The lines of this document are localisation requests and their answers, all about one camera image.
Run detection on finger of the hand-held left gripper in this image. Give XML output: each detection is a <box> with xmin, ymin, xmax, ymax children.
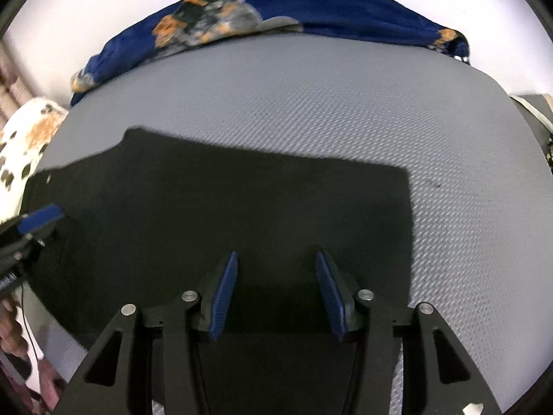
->
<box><xmin>0</xmin><ymin>204</ymin><xmax>66</xmax><ymax>269</ymax></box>

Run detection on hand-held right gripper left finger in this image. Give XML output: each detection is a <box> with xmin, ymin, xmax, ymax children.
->
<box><xmin>52</xmin><ymin>251</ymin><xmax>240</xmax><ymax>415</ymax></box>

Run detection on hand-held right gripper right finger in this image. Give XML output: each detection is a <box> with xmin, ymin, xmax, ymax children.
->
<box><xmin>315</xmin><ymin>250</ymin><xmax>504</xmax><ymax>415</ymax></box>

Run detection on black pants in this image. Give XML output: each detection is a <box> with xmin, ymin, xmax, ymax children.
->
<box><xmin>19</xmin><ymin>126</ymin><xmax>414</xmax><ymax>415</ymax></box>

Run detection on person's left hand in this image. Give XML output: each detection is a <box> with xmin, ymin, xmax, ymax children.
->
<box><xmin>0</xmin><ymin>297</ymin><xmax>30</xmax><ymax>360</ymax></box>

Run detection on white floral pillow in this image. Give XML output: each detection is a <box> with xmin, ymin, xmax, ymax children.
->
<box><xmin>0</xmin><ymin>97</ymin><xmax>70</xmax><ymax>226</ymax></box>

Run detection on pink cloth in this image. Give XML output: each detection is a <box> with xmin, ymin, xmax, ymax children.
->
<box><xmin>0</xmin><ymin>346</ymin><xmax>67</xmax><ymax>415</ymax></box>

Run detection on pink curtain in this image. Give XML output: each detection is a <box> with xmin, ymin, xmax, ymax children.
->
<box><xmin>0</xmin><ymin>37</ymin><xmax>27</xmax><ymax>115</ymax></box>

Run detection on grey mesh mat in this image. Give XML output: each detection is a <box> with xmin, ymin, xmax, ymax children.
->
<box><xmin>26</xmin><ymin>30</ymin><xmax>553</xmax><ymax>415</ymax></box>

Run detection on dark grey cushion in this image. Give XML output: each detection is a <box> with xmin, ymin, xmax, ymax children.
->
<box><xmin>510</xmin><ymin>93</ymin><xmax>553</xmax><ymax>150</ymax></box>

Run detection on blue floral blanket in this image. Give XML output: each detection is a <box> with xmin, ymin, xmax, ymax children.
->
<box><xmin>70</xmin><ymin>0</ymin><xmax>471</xmax><ymax>107</ymax></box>

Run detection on black cable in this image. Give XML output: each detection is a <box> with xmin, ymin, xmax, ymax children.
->
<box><xmin>17</xmin><ymin>283</ymin><xmax>41</xmax><ymax>381</ymax></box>

